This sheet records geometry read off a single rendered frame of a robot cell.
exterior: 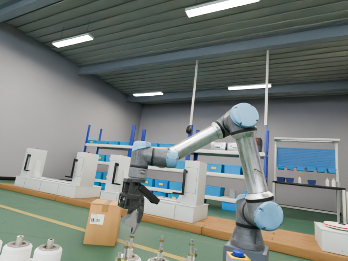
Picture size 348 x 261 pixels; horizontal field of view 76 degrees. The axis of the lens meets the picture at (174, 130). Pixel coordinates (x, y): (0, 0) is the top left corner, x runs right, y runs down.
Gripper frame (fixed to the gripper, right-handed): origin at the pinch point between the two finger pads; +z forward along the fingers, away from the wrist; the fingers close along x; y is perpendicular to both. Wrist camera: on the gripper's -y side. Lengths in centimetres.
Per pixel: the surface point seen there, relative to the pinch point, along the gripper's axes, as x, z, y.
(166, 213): -151, 22, -122
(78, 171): -304, -14, -48
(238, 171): -243, -53, -374
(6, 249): -21.6, 10.6, 39.3
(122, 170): -237, -23, -95
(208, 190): -300, -3, -341
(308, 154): -175, -120, -556
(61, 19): -491, -364, 16
